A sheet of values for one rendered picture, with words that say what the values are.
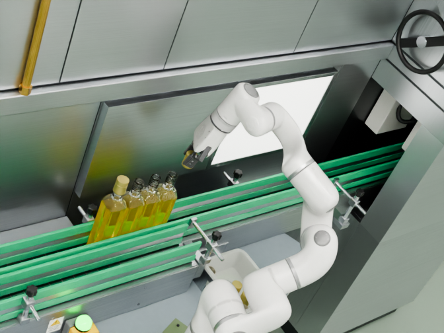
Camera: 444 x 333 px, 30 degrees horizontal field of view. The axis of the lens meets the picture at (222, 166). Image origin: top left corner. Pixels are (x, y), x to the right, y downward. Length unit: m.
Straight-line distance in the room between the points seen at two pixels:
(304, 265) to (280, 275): 0.07
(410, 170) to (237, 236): 0.67
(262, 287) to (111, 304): 0.50
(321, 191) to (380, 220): 0.98
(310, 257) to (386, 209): 1.00
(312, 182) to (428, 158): 0.85
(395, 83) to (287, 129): 0.80
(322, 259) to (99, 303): 0.64
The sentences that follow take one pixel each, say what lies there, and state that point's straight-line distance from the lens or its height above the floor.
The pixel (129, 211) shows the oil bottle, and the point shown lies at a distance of 2.31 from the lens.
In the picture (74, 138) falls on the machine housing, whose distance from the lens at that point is 2.26.
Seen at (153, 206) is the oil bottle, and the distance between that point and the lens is 2.36.
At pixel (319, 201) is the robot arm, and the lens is 2.14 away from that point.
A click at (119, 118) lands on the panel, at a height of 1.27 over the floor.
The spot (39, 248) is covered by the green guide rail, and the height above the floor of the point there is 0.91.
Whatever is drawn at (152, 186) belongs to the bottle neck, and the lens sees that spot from 2.32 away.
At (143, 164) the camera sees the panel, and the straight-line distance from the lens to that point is 2.46.
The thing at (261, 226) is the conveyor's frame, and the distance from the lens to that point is 2.79.
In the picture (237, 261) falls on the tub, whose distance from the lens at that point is 2.69.
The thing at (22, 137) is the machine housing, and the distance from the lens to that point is 2.17.
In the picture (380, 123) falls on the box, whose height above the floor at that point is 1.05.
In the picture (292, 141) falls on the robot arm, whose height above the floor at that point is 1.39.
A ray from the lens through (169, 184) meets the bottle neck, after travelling 2.35.
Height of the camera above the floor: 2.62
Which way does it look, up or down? 37 degrees down
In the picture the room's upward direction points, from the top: 24 degrees clockwise
